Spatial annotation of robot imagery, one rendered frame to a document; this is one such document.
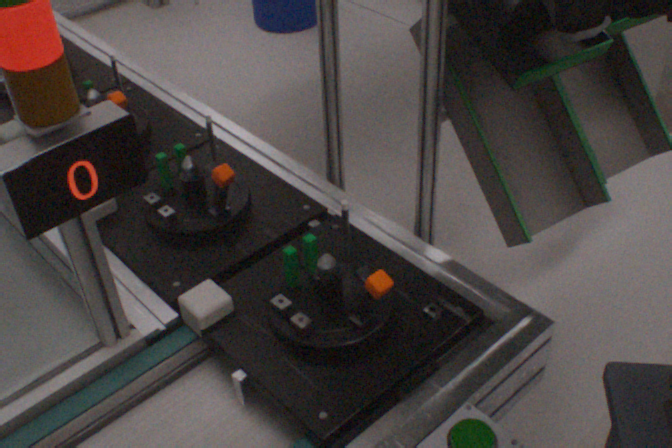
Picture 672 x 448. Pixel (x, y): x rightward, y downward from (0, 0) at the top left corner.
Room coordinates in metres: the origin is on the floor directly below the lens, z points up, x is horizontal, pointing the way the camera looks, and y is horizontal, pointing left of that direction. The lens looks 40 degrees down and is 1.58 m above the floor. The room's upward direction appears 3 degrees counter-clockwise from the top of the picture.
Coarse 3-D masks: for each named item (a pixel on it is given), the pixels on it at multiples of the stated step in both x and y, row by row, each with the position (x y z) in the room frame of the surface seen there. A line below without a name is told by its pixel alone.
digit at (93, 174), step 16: (96, 144) 0.54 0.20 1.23; (48, 160) 0.51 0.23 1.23; (64, 160) 0.52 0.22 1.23; (80, 160) 0.53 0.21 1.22; (96, 160) 0.54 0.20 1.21; (64, 176) 0.52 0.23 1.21; (80, 176) 0.53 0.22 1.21; (96, 176) 0.54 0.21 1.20; (64, 192) 0.52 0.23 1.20; (80, 192) 0.52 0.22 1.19; (96, 192) 0.53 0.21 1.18; (112, 192) 0.54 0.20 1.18; (64, 208) 0.51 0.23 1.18; (80, 208) 0.52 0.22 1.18
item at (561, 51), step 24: (456, 0) 0.74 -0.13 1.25; (480, 0) 0.77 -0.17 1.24; (480, 24) 0.71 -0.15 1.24; (504, 24) 0.74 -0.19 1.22; (528, 24) 0.75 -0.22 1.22; (552, 24) 0.76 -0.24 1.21; (480, 48) 0.71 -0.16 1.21; (504, 48) 0.71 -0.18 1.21; (528, 48) 0.72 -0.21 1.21; (552, 48) 0.72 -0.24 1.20; (576, 48) 0.73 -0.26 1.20; (600, 48) 0.71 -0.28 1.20; (504, 72) 0.68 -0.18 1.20; (528, 72) 0.66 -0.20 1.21; (552, 72) 0.69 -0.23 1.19
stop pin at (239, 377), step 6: (240, 372) 0.50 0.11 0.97; (234, 378) 0.50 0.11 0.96; (240, 378) 0.50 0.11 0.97; (246, 378) 0.50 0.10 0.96; (234, 384) 0.50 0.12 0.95; (240, 384) 0.49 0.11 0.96; (246, 384) 0.50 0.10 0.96; (240, 390) 0.49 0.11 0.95; (246, 390) 0.50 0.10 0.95; (240, 396) 0.49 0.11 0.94; (246, 396) 0.49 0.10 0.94; (246, 402) 0.49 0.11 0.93
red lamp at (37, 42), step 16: (48, 0) 0.55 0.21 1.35; (0, 16) 0.52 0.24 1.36; (16, 16) 0.52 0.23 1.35; (32, 16) 0.53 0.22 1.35; (48, 16) 0.54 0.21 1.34; (0, 32) 0.52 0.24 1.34; (16, 32) 0.52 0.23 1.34; (32, 32) 0.53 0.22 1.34; (48, 32) 0.54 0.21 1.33; (0, 48) 0.53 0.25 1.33; (16, 48) 0.52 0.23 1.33; (32, 48) 0.53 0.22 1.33; (48, 48) 0.53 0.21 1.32; (0, 64) 0.53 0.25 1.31; (16, 64) 0.52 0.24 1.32; (32, 64) 0.52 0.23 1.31
